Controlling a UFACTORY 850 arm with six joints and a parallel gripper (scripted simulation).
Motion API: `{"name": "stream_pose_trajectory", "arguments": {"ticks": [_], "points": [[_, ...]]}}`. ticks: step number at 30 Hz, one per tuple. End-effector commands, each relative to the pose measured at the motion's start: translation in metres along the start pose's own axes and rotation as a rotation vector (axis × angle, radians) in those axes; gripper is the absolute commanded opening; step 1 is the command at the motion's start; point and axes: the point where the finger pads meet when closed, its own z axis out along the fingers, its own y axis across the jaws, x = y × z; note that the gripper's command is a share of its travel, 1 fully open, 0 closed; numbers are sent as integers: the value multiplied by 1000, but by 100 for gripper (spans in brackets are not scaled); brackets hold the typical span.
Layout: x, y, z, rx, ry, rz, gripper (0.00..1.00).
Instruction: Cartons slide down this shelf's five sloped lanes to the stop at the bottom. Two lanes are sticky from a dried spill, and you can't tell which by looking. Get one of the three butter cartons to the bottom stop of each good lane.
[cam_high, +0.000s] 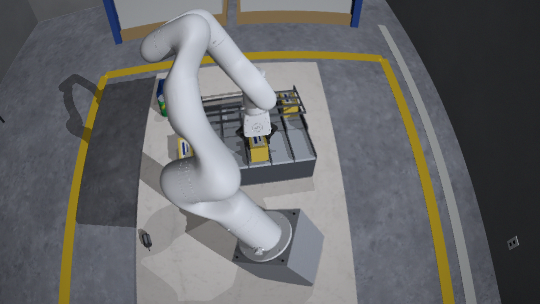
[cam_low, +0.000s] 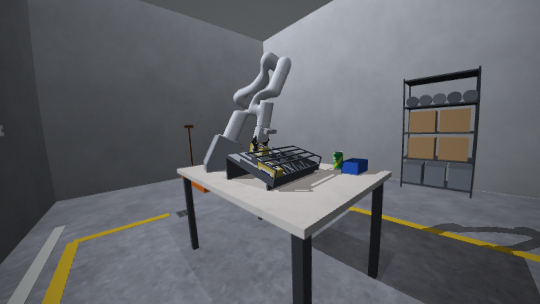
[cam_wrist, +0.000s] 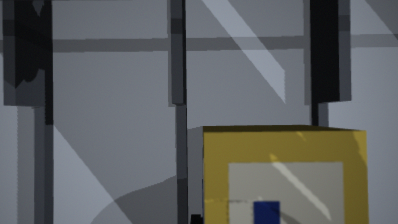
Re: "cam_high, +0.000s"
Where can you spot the green drink can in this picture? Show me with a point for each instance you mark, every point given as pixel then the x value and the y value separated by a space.
pixel 162 105

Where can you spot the blue open bin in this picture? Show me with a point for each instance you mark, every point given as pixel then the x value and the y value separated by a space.
pixel 160 88

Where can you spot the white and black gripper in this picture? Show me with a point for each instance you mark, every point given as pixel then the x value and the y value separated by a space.
pixel 256 125

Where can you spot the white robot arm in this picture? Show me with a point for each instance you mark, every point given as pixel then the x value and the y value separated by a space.
pixel 193 184

